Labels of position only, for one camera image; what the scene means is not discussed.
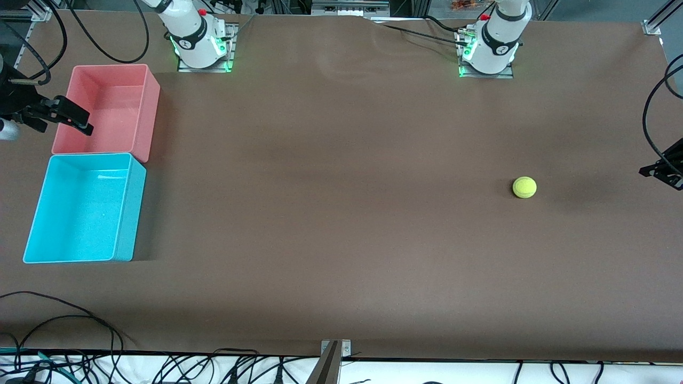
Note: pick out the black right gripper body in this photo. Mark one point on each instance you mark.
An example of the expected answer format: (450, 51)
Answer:
(15, 99)

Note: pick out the yellow-green tennis ball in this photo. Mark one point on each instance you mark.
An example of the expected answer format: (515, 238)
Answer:
(524, 187)

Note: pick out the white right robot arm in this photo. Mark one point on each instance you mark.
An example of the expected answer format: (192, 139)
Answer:
(192, 32)

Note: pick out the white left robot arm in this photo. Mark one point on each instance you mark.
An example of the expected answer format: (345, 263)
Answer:
(499, 37)

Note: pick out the pink plastic bin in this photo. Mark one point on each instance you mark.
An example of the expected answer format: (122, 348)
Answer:
(112, 106)

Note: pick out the blue plastic bin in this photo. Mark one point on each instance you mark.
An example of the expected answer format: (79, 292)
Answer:
(80, 213)

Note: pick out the grey metal device box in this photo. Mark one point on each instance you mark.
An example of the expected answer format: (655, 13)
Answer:
(349, 6)

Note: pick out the aluminium frame profile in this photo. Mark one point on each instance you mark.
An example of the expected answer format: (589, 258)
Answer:
(40, 12)
(655, 24)

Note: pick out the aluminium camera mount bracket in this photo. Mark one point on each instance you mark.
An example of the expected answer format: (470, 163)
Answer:
(331, 362)

